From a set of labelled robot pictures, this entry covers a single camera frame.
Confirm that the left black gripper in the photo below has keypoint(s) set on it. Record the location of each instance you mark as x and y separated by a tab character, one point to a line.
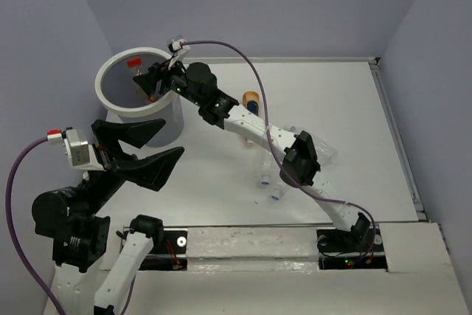
154	168

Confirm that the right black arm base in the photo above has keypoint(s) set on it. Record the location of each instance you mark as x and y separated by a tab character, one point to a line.
338	251

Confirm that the long clear bottle blue cap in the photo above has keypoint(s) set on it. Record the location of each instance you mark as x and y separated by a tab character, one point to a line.
279	190

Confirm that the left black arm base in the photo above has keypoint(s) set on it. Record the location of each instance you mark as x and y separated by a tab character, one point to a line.
169	248

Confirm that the red cap clear bottle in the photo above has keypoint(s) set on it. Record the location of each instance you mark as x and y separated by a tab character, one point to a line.
136	67

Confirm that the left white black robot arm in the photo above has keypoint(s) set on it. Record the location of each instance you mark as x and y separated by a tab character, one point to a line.
69	216

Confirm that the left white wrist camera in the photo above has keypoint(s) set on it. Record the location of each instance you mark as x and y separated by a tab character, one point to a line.
80	154

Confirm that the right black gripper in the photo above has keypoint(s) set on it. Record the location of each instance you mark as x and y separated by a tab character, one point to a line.
156	72

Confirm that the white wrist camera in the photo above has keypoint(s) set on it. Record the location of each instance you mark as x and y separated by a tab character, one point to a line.
178	49
80	154

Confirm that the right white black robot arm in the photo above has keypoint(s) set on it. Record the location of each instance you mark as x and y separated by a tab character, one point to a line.
294	153

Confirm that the crushed clear bottle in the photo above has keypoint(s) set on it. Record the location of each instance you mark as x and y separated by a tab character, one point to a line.
326	154

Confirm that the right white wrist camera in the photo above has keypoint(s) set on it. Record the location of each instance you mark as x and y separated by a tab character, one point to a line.
178	49

